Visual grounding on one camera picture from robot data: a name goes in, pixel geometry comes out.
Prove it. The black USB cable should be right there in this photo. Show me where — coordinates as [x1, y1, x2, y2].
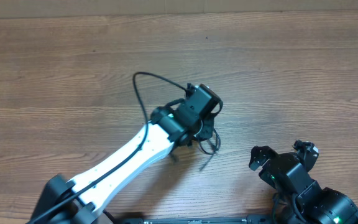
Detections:
[194, 127, 222, 156]

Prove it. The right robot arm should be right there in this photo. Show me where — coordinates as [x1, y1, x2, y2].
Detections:
[249, 140, 358, 224]

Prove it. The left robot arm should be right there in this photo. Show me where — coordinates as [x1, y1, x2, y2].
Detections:
[30, 84, 223, 223]

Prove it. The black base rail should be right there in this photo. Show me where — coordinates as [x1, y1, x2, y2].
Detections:
[112, 215, 278, 224]

